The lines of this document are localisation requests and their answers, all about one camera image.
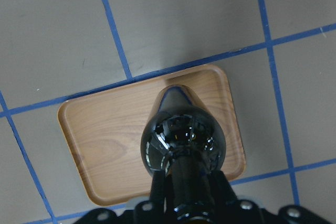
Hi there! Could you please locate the dark wine bottle carried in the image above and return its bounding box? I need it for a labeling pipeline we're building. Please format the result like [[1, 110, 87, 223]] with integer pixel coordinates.
[[141, 84, 226, 222]]

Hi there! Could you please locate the wooden tray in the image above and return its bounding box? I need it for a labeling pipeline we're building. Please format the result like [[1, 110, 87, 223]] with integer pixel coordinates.
[[58, 64, 246, 206]]

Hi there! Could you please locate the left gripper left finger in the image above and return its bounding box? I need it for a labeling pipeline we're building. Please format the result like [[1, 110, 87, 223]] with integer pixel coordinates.
[[149, 170, 165, 207]]

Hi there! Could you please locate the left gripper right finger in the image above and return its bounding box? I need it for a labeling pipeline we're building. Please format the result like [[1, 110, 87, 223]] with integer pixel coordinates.
[[208, 170, 238, 205]]

